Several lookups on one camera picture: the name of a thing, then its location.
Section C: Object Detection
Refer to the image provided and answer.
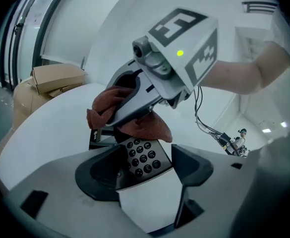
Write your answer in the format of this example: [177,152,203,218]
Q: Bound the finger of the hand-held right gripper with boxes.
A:
[107,59,145,89]
[106,70,165,128]

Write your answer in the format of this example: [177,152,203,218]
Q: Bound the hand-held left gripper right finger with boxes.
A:
[171,144,258,238]

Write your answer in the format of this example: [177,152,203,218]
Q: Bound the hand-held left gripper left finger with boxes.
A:
[9,144,148,238]

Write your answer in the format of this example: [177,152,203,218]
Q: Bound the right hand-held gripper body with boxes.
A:
[132,7,219,109]

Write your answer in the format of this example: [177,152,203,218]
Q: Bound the person's right forearm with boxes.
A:
[200,41,290,96]

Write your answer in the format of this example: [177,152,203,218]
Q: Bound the flat cardboard box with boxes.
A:
[30,63,89,94]

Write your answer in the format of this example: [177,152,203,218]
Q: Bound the ceiling air vent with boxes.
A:
[242,0,278,14]

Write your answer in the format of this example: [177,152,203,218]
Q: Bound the large taped cardboard box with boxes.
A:
[12,78,61,133]

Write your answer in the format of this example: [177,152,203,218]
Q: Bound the person's white shirt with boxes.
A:
[270,8,290,64]

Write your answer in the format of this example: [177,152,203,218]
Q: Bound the black-framed glass doors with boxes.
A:
[0,0,70,91]

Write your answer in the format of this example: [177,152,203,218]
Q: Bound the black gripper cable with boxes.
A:
[193,85,231,143]

